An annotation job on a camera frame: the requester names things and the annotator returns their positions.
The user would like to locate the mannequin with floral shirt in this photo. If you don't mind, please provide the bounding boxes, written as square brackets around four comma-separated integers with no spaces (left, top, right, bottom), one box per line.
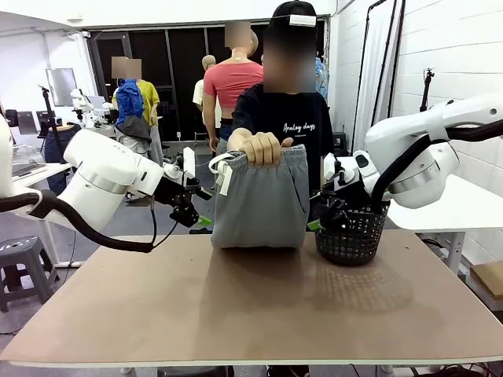
[315,57,330,104]

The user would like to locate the person in black t-shirt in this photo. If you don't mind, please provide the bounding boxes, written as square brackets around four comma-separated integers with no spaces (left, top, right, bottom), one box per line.
[231,82,335,221]

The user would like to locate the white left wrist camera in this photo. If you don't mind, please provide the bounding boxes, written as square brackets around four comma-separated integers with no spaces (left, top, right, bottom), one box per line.
[182,147,196,185]

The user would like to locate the black cap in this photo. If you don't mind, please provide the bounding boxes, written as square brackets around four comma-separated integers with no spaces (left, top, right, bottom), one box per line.
[271,1,318,28]

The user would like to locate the mannequin with red top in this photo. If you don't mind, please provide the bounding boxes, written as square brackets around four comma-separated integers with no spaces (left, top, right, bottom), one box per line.
[203,30,265,156]

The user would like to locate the figure with yellow shirt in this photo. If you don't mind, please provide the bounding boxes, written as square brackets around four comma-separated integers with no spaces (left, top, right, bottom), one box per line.
[135,58,164,166]

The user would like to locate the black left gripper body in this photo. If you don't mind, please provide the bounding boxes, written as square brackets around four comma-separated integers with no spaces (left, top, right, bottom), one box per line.
[156,178,201,228]

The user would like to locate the figure with blue jacket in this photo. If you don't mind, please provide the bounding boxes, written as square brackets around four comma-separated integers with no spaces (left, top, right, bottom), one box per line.
[112,57,152,158]

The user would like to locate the black left arm cable sleeve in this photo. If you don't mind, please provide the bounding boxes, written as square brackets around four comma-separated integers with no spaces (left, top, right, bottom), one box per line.
[0,189,154,254]

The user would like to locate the black perforated plastic basket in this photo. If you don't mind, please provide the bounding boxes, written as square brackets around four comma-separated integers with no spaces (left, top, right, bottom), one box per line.
[314,198,392,267]

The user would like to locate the black camera tripod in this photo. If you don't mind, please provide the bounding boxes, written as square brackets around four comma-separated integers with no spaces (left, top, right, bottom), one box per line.
[38,85,66,164]
[419,67,436,113]

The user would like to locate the black backdrop stand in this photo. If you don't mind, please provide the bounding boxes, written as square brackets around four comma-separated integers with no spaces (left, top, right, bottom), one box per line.
[365,0,406,130]

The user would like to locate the grey plastic stool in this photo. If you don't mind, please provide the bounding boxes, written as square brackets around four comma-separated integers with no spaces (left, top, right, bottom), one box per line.
[0,235,61,313]

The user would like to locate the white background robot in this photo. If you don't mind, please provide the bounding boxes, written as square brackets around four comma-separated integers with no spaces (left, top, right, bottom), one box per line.
[70,88,95,126]

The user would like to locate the brown cardboard box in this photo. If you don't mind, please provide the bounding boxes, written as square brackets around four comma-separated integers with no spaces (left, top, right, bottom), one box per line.
[469,261,503,311]

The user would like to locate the wall whiteboard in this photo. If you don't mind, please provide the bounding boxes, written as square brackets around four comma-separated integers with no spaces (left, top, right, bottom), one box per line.
[45,68,79,108]

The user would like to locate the grey sweat shorts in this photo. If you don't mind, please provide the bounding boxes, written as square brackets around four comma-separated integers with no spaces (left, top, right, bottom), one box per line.
[207,144,311,249]

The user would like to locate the mannequin with cream shirt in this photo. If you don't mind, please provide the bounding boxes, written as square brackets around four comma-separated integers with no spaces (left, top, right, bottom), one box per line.
[192,54,223,142]

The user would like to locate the person's right hand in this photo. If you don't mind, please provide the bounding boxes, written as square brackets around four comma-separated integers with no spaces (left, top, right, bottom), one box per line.
[237,131,294,167]

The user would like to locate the mannequin with blue jeans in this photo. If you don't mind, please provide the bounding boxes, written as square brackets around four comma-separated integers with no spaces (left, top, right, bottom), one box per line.
[43,122,82,196]

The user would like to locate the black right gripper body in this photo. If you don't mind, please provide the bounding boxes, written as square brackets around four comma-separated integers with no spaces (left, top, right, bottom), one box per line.
[320,184,347,217]

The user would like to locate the dark monitor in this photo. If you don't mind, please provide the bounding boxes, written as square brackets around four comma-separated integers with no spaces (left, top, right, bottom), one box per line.
[16,111,39,135]

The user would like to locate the black sneaker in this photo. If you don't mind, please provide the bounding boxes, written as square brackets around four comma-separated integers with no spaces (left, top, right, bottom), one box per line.
[266,364,311,377]

